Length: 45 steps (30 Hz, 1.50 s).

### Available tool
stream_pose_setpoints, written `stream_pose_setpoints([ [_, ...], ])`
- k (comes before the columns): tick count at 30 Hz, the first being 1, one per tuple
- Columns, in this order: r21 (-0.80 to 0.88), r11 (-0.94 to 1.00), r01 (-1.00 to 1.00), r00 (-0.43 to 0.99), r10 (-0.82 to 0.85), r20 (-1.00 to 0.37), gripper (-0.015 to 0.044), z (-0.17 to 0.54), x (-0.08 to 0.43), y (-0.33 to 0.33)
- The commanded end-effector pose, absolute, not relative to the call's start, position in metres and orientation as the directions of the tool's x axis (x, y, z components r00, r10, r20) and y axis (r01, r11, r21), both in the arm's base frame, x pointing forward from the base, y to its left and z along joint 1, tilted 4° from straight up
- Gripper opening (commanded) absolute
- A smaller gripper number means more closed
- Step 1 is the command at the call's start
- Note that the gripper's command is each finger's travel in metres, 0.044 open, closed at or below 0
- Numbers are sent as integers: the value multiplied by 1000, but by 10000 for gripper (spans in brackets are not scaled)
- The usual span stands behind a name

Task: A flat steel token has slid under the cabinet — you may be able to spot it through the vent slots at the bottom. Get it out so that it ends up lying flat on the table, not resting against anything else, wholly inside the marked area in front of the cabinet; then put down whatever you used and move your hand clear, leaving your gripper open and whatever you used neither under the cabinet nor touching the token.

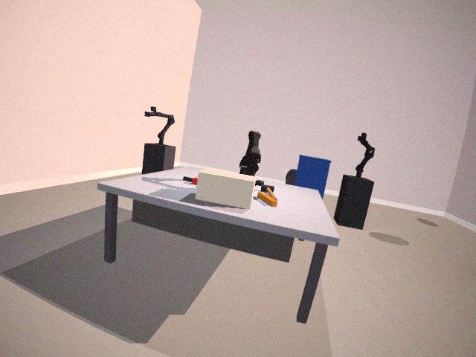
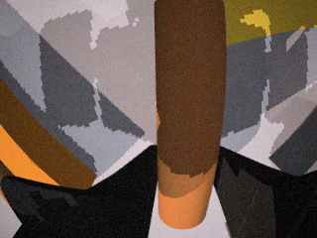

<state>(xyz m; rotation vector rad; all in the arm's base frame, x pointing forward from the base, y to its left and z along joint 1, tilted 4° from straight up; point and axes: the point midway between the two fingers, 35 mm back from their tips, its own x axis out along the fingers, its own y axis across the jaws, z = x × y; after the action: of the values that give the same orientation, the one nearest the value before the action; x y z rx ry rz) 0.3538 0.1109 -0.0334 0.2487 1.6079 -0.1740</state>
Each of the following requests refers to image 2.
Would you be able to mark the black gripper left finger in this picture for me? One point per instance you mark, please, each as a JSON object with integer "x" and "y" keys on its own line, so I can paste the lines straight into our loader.
{"x": 119, "y": 206}

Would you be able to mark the beige rectangular box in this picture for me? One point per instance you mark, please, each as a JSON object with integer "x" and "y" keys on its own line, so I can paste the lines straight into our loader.
{"x": 250, "y": 19}

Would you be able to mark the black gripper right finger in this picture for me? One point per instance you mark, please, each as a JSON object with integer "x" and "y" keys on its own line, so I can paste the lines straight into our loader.
{"x": 259, "y": 201}

